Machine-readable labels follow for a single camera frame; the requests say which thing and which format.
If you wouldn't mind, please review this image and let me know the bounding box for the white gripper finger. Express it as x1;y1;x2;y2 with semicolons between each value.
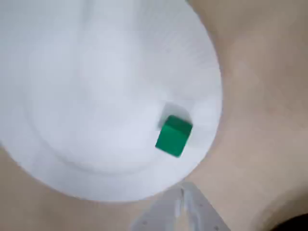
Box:
182;181;231;231
129;187;183;231

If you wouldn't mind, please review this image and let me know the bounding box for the green cube block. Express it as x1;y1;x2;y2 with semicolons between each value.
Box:
155;115;193;159

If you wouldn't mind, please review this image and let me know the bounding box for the white paper plate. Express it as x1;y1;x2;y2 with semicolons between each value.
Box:
0;0;223;202

